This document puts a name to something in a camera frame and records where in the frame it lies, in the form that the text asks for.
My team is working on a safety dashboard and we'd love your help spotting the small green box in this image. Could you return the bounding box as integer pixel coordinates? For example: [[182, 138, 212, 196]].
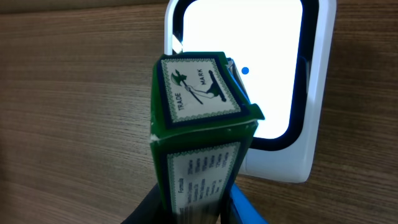
[[150, 52, 264, 223]]

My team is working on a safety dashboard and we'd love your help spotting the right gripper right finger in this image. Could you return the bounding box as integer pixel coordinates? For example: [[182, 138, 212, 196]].
[[221, 184, 267, 224]]

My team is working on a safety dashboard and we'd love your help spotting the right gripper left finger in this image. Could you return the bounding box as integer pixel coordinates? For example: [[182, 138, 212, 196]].
[[121, 184, 174, 224]]

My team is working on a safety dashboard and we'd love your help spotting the white barcode scanner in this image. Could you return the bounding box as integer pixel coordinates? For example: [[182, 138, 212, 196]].
[[163, 0, 337, 183]]

